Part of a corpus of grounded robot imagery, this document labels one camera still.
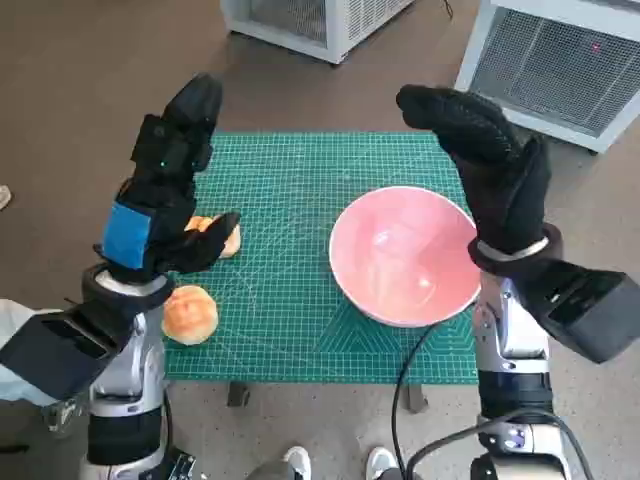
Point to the right robot hand, black glove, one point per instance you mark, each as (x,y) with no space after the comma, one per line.
(500,175)

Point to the black left robot hand, blue tape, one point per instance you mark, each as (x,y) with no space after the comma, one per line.
(165,200)

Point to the long striped toy bread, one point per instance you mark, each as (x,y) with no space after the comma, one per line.
(232,245)

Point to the round toy bread bun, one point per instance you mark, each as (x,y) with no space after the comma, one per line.
(190,315)

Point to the pink bowl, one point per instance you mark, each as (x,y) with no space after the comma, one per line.
(400,260)

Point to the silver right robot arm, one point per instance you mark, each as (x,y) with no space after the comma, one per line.
(515,330)

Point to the green cutting mat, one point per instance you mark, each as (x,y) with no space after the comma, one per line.
(280,200)

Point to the white mesh cabinet, red light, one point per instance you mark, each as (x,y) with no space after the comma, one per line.
(550,65)

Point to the person's white shoe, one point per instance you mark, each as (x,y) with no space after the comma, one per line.
(4,197)

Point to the black table leg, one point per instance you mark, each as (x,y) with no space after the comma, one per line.
(238,395)
(415,397)

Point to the person's grey shoe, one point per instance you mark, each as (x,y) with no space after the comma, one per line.
(65,412)

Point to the black electronic box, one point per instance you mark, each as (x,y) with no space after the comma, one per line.
(182,462)

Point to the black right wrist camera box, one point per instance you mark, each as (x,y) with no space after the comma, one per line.
(590,310)

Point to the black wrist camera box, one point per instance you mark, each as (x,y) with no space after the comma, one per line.
(55,355)
(590,310)

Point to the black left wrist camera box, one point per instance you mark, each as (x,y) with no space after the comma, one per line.
(55,355)

